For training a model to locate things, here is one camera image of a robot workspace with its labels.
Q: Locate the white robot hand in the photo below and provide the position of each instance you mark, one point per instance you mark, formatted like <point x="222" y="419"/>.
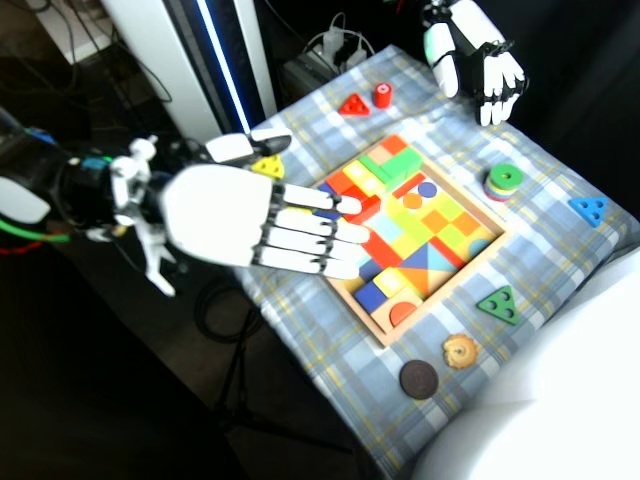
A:
<point x="215" y="215"/>
<point x="495" y="75"/>

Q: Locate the red cylinder block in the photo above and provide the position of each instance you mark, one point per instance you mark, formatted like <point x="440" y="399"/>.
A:
<point x="382" y="100"/>

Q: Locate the wooden block tray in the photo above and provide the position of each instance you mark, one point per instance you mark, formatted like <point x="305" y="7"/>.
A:
<point x="452" y="220"/>

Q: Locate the yellow three-hole triangle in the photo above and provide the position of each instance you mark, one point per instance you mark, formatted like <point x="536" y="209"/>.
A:
<point x="270" y="166"/>

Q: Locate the red three-hole triangle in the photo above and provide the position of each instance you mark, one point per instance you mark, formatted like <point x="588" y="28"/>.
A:
<point x="361" y="112"/>

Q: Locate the blue three-hole triangle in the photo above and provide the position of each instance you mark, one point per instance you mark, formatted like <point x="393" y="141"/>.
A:
<point x="590" y="207"/>

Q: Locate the white power strip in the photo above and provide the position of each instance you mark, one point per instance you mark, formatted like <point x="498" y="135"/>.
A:
<point x="332" y="42"/>

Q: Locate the grey box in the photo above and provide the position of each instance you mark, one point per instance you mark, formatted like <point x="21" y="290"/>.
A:
<point x="305" y="75"/>

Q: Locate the white pillar with blue strip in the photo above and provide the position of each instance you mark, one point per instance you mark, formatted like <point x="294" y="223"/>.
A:
<point x="150" y="60"/>

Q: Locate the black tripod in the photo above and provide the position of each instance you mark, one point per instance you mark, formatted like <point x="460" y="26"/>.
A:
<point x="226" y="415"/>

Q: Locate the blue plaid cloth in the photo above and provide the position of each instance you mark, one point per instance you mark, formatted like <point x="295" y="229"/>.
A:
<point x="350" y="380"/>

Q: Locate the white shelf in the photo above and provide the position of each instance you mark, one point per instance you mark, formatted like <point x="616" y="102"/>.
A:
<point x="75" y="35"/>

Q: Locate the green three-hole triangle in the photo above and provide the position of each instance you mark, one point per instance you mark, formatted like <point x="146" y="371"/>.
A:
<point x="501" y="303"/>

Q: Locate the brown toy cookie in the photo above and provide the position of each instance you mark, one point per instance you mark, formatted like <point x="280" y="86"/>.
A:
<point x="420" y="380"/>

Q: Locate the tan toy cookie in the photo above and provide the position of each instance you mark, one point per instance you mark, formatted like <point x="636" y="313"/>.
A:
<point x="452" y="357"/>

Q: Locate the large white rounded shell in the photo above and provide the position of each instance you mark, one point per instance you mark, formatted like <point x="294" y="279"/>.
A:
<point x="550" y="400"/>

